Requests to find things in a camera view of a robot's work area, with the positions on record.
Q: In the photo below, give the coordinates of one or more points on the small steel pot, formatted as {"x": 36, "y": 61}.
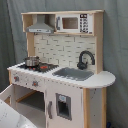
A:
{"x": 32, "y": 61}

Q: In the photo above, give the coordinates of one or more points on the white oven door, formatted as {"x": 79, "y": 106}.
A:
{"x": 7, "y": 95}

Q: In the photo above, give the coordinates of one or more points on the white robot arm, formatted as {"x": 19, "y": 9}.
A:
{"x": 10, "y": 118}

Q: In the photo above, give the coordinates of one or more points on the wooden toy kitchen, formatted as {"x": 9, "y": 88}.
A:
{"x": 62, "y": 49}

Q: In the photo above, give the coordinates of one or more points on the grey sink basin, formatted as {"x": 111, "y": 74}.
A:
{"x": 73, "y": 74}

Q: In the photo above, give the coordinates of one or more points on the black toy faucet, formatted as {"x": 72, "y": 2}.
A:
{"x": 83, "y": 63}

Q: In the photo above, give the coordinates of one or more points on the black stovetop with red burners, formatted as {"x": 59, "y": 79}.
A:
{"x": 41, "y": 67}

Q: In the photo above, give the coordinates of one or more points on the right red stove knob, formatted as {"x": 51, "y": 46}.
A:
{"x": 35, "y": 83}

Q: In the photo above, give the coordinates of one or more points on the red stove knob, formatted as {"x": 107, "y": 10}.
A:
{"x": 35, "y": 83}
{"x": 16, "y": 78}

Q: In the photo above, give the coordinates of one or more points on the white cabinet door with dispenser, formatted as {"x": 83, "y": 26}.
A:
{"x": 64, "y": 108}

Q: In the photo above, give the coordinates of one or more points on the toy microwave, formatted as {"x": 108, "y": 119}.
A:
{"x": 74, "y": 23}

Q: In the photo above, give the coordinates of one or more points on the grey range hood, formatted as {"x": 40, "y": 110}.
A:
{"x": 40, "y": 26}

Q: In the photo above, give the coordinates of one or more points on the left red stove knob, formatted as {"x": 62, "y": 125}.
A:
{"x": 16, "y": 78}

